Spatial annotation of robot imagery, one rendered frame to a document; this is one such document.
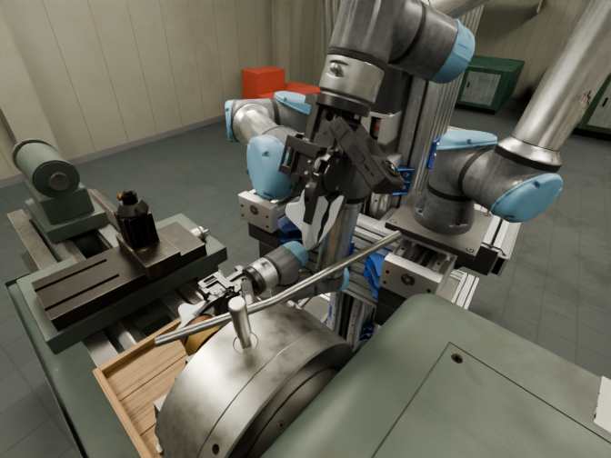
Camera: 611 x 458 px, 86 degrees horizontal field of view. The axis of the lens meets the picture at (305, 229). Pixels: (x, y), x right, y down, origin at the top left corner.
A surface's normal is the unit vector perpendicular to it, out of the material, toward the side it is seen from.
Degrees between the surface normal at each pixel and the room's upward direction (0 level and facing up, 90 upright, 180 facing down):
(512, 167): 80
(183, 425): 51
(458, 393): 0
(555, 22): 90
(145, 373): 0
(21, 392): 0
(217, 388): 29
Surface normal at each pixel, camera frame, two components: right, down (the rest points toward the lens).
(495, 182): -0.88, 0.04
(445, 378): 0.04, -0.81
